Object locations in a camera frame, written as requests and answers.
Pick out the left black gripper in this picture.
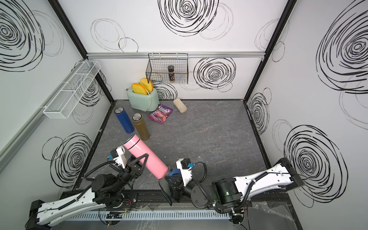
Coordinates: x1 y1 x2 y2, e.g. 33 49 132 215
111 149 147 194

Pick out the blue and grey cloth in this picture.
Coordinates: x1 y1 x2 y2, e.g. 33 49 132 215
159 168 182 207

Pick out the pink thermos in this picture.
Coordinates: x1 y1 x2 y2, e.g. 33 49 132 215
123 134 169 179

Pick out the gold thermos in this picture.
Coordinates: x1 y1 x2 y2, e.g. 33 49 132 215
132 113 150 140

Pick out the blue thermos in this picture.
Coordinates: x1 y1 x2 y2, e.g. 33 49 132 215
114 107 135 134

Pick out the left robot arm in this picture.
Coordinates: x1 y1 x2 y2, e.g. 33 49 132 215
25 153 149 230

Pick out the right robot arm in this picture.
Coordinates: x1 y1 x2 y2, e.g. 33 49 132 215
159 158 305 214

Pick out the purple candy bag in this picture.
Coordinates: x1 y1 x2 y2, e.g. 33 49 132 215
148 104 173 124

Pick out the mint green toaster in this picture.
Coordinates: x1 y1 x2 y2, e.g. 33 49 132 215
127 88 159 112

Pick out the clear jar of oats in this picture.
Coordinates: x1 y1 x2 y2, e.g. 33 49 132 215
173 98 187 113

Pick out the front yellow toast slice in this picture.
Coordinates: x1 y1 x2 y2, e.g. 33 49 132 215
132 83 149 95

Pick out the yellow toast slice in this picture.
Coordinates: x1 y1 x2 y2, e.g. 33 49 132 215
140 78 153 93
132 83 149 95

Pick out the rear yellow toast slice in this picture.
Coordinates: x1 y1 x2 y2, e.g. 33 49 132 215
140 78 153 93

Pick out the dark spice bottle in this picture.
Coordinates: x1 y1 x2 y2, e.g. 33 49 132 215
167 65 175 82

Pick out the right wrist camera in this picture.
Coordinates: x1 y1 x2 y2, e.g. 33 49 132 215
176 158 194 187

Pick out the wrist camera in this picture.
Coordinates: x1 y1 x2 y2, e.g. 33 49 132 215
176 158 194 187
109 146 127 169

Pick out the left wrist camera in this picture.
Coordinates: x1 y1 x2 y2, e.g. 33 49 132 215
109 146 127 169

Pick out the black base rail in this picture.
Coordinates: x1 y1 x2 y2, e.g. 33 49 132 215
58 189 291 208

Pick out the white slotted cable duct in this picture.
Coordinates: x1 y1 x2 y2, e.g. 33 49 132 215
67 210 230 222

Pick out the white mesh wall shelf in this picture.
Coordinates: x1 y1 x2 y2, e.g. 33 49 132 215
43 60 102 119

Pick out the black wire basket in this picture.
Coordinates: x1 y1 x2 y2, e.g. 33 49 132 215
146 53 189 84

